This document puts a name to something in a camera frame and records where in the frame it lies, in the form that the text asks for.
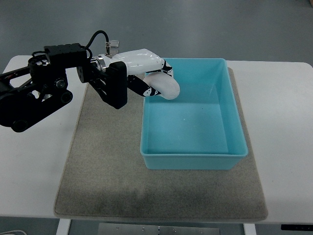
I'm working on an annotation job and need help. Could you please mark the white cable on floor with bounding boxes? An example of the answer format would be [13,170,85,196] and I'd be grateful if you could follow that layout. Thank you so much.
[0,229,25,235]

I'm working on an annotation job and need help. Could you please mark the metal base plate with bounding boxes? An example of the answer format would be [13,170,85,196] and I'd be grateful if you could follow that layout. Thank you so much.
[98,223,221,235]

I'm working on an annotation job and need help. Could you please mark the black table control panel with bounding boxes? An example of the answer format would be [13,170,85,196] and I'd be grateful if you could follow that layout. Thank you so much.
[281,224,313,232]

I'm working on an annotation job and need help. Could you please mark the lower floor outlet plate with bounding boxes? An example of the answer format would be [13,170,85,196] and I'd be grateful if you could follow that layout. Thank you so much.
[111,48,119,56]

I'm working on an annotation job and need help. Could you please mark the floor outlet plate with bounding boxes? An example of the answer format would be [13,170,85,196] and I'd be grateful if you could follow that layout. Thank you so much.
[111,48,119,56]
[109,40,119,48]

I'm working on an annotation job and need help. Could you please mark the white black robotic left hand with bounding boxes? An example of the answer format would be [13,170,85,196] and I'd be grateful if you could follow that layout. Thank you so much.
[91,49,174,97]

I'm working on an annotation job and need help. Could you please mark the upper floor outlet plate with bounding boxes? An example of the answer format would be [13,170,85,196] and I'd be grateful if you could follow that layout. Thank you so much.
[109,40,119,48]

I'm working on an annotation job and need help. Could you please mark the white right table leg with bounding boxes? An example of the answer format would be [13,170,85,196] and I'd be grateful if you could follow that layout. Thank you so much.
[243,223,257,235]

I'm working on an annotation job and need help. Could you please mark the white table leg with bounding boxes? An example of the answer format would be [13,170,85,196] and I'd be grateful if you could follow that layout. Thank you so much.
[243,223,257,235]
[56,219,71,235]

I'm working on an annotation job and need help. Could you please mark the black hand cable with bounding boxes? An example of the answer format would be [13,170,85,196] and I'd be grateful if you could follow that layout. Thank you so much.
[83,30,111,57]

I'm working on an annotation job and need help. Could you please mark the blue plastic box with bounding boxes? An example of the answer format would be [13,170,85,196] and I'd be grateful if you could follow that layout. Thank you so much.
[140,58,248,170]

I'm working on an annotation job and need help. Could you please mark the white left table leg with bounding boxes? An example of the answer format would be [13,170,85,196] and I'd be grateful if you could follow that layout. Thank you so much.
[56,219,71,235]

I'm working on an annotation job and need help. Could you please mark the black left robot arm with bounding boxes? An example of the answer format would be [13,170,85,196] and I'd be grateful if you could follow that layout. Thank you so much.
[0,44,128,132]

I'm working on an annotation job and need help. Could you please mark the grey felt mat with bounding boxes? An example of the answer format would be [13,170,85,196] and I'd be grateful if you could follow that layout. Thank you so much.
[54,67,269,220]

